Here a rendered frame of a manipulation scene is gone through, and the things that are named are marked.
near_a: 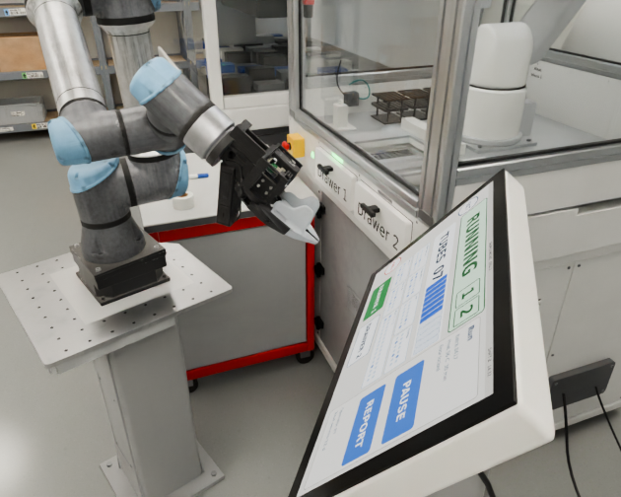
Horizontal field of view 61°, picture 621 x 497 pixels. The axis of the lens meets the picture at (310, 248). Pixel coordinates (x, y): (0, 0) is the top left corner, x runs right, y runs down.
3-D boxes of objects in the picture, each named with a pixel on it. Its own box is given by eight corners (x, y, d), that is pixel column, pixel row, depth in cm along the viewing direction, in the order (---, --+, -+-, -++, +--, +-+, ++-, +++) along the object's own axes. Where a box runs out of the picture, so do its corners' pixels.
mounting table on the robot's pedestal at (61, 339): (58, 406, 113) (44, 366, 107) (7, 311, 143) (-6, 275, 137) (237, 324, 138) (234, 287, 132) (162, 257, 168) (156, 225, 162)
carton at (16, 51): (0, 73, 450) (-10, 37, 436) (5, 66, 476) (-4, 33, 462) (51, 70, 461) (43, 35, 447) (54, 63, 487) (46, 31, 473)
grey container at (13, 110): (-4, 126, 467) (-10, 106, 459) (1, 117, 492) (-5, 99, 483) (44, 121, 479) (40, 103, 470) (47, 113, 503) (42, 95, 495)
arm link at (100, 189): (76, 208, 129) (60, 156, 122) (132, 196, 134) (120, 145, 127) (80, 229, 120) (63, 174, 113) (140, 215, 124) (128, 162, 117)
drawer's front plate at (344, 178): (350, 212, 157) (351, 177, 152) (314, 177, 181) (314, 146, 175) (355, 211, 157) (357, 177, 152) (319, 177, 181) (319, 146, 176)
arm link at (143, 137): (119, 123, 92) (116, 95, 81) (182, 112, 96) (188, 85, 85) (131, 166, 91) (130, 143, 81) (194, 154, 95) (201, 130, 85)
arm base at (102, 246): (96, 271, 122) (85, 235, 117) (73, 247, 133) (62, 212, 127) (156, 248, 131) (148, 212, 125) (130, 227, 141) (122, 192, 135)
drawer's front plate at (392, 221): (402, 263, 131) (406, 224, 126) (353, 215, 155) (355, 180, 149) (408, 261, 132) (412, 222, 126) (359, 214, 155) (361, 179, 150)
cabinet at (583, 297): (400, 504, 164) (429, 290, 124) (293, 317, 247) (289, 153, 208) (629, 420, 193) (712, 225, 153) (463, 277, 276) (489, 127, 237)
